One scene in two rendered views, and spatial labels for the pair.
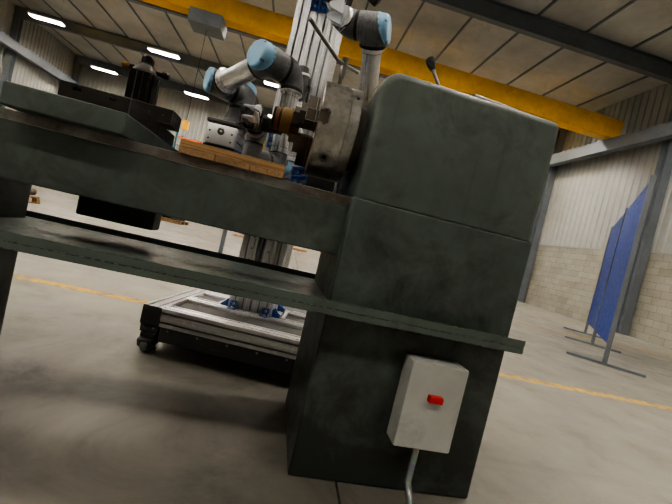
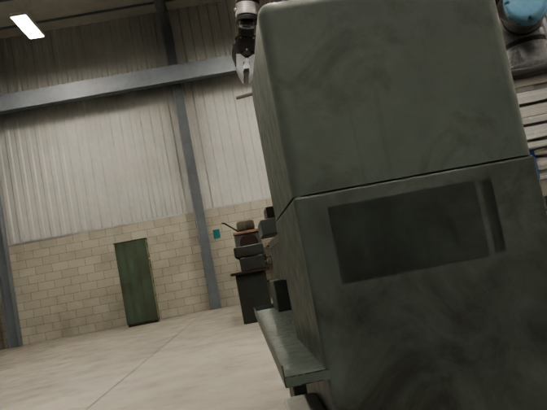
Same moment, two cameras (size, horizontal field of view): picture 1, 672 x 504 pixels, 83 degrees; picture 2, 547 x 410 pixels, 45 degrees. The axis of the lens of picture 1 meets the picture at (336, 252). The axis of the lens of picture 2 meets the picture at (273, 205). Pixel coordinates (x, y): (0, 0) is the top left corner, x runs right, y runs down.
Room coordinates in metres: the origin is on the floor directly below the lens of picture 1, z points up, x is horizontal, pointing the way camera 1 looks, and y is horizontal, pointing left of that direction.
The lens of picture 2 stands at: (1.28, -1.84, 0.74)
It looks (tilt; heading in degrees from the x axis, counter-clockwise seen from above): 5 degrees up; 95
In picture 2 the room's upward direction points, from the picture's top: 11 degrees counter-clockwise
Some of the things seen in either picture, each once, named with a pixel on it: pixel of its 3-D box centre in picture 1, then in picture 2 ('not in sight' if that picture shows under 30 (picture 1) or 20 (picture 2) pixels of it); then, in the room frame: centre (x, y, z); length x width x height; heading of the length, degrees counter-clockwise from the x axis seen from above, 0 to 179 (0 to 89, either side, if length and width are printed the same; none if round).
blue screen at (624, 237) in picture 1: (609, 277); not in sight; (6.32, -4.53, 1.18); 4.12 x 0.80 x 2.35; 149
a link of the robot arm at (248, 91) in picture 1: (242, 95); not in sight; (1.94, 0.64, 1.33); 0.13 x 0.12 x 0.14; 135
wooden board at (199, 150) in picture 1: (239, 168); not in sight; (1.28, 0.38, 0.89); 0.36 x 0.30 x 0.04; 9
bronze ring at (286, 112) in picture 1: (286, 120); not in sight; (1.30, 0.27, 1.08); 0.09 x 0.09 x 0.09; 9
